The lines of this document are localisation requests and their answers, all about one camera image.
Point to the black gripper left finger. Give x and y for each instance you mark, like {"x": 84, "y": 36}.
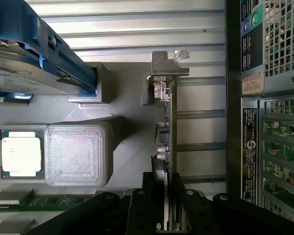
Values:
{"x": 139, "y": 210}

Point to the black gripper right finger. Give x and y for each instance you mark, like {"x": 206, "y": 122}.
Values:
{"x": 235, "y": 215}

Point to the grey printed parts rack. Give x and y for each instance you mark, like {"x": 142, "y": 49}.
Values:
{"x": 127, "y": 127}

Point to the green motherboard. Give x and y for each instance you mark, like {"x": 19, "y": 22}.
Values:
{"x": 281, "y": 144}

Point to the green RAM stick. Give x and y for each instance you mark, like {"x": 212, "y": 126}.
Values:
{"x": 51, "y": 202}

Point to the black open PC case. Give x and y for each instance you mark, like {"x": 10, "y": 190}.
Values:
{"x": 234, "y": 122}

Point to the CPU with silver lid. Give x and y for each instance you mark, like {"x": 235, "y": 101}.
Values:
{"x": 22, "y": 153}

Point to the beige barcode label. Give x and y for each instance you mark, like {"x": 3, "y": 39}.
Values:
{"x": 252, "y": 83}

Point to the hard disk in blue carrier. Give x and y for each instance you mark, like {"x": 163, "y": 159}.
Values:
{"x": 19, "y": 49}

